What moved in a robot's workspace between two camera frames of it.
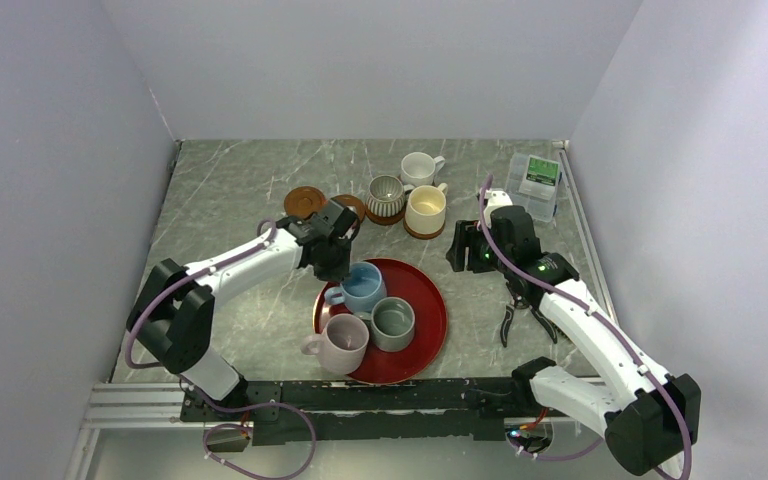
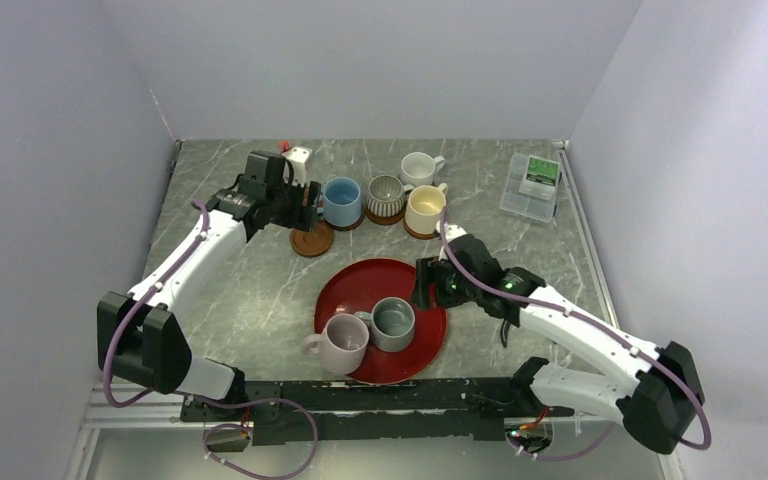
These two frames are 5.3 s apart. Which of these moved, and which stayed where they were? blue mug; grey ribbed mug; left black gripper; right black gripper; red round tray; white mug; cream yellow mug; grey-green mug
Moved: left black gripper; right black gripper; blue mug
Stayed: cream yellow mug; white mug; grey ribbed mug; grey-green mug; red round tray
